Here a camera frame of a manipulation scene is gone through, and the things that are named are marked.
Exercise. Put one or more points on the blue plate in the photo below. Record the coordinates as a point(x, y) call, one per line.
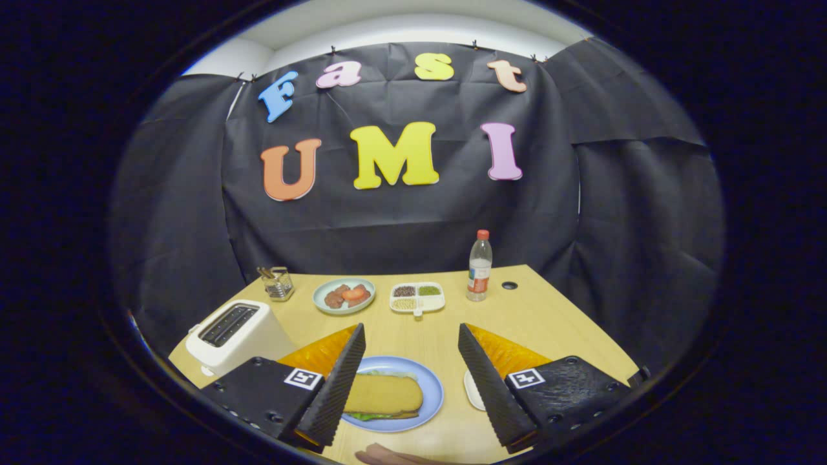
point(431, 387)

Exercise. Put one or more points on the small white plate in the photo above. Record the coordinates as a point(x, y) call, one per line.
point(471, 391)

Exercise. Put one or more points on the brown toast slice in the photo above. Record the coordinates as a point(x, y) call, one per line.
point(384, 394)

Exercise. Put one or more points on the clear bottle with red cap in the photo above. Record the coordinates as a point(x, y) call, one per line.
point(479, 271)

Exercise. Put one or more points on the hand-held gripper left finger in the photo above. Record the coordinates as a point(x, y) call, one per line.
point(339, 387)

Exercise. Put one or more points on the red tomato slice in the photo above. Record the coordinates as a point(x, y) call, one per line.
point(353, 294)

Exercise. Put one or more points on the pale green plate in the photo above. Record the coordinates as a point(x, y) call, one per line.
point(319, 299)

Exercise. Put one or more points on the green lettuce leaf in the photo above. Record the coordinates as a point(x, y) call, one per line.
point(369, 417)

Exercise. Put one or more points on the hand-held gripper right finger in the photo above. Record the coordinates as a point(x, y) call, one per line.
point(491, 394)

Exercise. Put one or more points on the white divided condiment dish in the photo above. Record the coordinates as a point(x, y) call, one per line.
point(431, 303)

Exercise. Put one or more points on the brown meat piece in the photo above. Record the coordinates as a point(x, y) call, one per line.
point(334, 298)
point(362, 298)

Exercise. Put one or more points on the black backdrop cloth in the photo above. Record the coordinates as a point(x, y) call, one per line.
point(400, 226)

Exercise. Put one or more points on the white toaster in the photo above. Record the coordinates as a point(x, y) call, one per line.
point(258, 337)

